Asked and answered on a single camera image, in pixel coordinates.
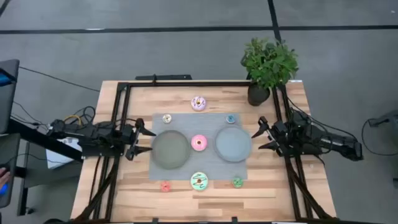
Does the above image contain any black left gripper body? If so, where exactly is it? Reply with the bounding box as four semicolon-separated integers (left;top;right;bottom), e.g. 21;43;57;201
119;123;140;154

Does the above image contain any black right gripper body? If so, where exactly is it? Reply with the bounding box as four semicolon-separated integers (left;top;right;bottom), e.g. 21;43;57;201
268;120;289;157

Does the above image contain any large pink frosted donut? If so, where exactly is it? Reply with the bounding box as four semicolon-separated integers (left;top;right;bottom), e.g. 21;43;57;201
190;134;208;152

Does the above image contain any large purple frosted donut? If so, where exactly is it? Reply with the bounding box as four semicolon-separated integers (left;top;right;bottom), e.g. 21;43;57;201
190;95;208;112

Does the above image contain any large mint frosted donut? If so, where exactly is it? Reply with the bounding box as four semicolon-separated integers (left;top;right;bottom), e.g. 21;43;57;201
190;171;210;192

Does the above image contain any black plant pot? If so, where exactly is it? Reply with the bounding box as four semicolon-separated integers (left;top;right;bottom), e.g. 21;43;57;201
247;83;272;108

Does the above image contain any grey-blue round plate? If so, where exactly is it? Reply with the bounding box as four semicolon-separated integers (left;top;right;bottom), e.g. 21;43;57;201
213;124;253;164

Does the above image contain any olive green round plate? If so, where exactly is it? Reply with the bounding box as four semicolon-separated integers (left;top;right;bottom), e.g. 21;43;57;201
150;129;192;170

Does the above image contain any green leafy plant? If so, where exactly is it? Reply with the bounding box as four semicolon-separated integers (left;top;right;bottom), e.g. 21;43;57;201
239;36;300;91

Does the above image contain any grey woven placemat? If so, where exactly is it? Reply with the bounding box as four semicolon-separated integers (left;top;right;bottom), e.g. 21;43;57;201
149;112;249;182

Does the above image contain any white paper sheet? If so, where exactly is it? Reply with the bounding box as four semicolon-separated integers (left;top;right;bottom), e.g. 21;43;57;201
45;136;83;170

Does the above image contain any black desk beam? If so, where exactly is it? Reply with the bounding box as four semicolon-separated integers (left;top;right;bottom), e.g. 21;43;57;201
6;118;84;163

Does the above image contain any grey stand leg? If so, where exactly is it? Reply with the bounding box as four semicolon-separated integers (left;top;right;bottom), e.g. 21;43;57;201
368;109;398;129

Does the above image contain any dark grey screen panel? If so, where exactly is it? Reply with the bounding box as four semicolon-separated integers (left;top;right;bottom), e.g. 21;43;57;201
0;133;22;210
0;58;21;135

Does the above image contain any person's hand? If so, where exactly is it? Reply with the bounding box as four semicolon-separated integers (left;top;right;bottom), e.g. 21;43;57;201
0;167;12;189

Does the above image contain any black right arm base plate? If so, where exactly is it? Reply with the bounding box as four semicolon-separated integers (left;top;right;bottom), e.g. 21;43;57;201
277;141;323;157

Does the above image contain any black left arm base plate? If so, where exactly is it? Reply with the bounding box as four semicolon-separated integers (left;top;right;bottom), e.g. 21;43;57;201
80;143;126;159

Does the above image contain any black cable loop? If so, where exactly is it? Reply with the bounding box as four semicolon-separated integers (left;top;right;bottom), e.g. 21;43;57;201
62;105;97;126

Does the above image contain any black camera bar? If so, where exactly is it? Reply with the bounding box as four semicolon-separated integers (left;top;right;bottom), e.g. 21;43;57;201
134;73;193;82

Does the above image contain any black aluminium table frame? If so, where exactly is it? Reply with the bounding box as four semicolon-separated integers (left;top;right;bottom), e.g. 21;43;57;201
70;80;338;224

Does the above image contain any yellow cable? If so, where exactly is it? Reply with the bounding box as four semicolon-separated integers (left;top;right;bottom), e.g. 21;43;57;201
63;114;83;126

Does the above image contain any curved black floor cable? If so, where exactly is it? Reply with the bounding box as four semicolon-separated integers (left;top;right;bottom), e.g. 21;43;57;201
361;117;398;157

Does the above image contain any long black floor cable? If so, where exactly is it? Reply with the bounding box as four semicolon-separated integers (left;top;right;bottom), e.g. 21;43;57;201
17;65;101;93

